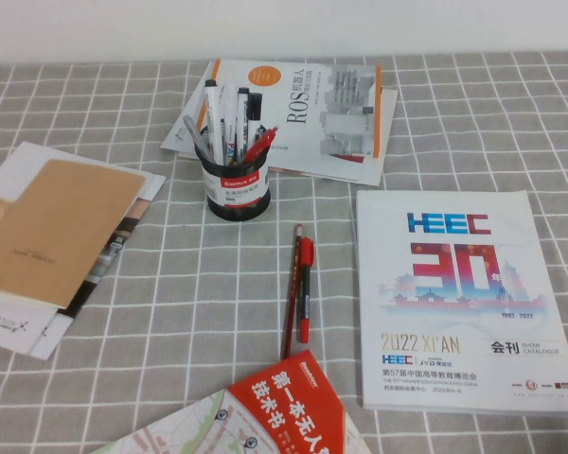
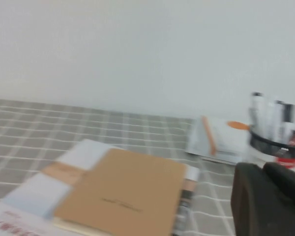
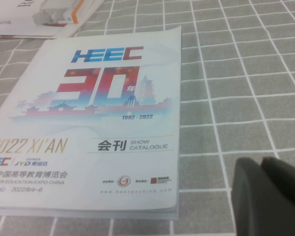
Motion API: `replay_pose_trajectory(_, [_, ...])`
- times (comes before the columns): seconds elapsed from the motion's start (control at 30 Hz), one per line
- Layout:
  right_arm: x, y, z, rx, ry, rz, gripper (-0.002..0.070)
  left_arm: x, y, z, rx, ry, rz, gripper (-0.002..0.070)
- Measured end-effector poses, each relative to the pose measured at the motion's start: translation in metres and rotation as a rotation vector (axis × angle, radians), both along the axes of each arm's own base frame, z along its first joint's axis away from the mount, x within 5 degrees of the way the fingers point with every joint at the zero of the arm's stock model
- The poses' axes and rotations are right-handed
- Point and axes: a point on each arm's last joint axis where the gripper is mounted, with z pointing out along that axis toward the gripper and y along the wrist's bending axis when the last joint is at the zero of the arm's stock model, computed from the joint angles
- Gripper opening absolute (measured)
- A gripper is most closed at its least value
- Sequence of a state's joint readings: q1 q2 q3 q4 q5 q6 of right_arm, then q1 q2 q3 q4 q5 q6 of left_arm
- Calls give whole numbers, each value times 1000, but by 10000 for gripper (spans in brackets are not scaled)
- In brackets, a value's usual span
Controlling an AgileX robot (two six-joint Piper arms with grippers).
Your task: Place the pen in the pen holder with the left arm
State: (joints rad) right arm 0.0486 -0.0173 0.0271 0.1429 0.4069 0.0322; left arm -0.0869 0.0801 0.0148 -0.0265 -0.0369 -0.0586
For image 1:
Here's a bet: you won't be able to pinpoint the grey pen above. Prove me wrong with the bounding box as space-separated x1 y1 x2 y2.
183 114 214 162

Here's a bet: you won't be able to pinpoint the black mesh pen holder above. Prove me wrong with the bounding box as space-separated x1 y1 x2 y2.
193 123 272 222

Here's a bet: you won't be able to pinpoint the red pen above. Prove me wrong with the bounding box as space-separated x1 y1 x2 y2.
239 125 279 166

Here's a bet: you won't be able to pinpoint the red marker black grip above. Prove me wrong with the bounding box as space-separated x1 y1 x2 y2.
294 236 315 344

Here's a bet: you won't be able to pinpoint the red black striped pencil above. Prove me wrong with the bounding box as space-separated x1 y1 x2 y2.
280 223 304 361

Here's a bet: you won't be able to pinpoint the thin white booklet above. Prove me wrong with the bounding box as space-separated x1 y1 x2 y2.
159 85 399 186

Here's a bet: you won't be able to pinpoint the white marker black cap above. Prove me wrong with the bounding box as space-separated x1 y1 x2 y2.
236 86 251 165

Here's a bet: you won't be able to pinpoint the white orange ROS book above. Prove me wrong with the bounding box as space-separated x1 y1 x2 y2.
196 58 382 159

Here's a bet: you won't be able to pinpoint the white photo brochure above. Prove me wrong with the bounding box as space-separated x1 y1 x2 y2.
0 140 168 361

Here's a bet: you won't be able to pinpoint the red map cover book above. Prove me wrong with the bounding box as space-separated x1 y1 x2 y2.
92 348 361 454

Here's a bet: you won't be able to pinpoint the white HEEC catalogue book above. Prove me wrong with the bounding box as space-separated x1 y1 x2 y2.
356 189 568 418

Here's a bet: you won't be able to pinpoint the tan kraft notebook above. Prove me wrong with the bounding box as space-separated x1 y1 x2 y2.
0 158 147 310

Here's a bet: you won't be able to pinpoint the white leaflet cross logo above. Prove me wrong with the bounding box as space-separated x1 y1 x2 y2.
0 288 53 356

